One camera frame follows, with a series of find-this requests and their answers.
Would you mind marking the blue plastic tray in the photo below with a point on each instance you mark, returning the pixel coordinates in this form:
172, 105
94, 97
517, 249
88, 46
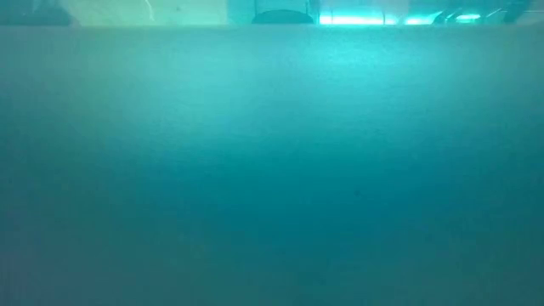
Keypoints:
272, 170

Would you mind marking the white shade table lamp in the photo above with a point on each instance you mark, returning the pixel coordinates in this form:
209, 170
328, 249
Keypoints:
282, 18

